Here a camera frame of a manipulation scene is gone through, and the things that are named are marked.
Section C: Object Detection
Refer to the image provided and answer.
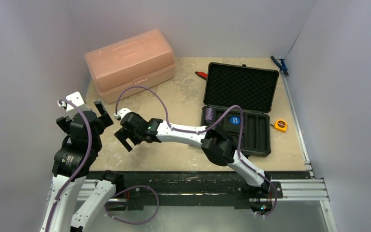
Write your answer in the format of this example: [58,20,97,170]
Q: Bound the purple poker chip stack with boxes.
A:
[204,107,214,124]

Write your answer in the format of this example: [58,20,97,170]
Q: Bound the blue small blind button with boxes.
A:
[229,116,241,125]

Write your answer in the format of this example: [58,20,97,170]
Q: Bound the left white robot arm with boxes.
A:
[41,100,125,232]

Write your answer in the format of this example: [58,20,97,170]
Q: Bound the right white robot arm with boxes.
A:
[114,108,275,197]

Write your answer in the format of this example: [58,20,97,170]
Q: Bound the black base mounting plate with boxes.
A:
[85,171,311,212]

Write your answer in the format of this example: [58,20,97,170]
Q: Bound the pink plastic storage box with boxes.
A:
[85,29,176,104]

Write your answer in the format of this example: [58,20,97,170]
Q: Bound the black foam-lined carry case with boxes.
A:
[201,62,279,157]

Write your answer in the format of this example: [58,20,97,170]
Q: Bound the yellow tape measure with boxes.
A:
[273,119,287,132]

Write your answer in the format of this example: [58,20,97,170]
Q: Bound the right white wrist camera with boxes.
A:
[114,108,131,121]

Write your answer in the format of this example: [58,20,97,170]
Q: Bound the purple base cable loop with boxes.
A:
[103,186,160,225]

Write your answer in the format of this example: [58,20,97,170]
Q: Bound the red-handled tool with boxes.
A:
[195,72,208,80]

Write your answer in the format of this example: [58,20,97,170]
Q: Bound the blue-handled pliers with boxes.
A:
[271,56,289,76]

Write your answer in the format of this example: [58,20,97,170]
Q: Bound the aluminium extrusion rail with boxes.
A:
[281,71,338,232]

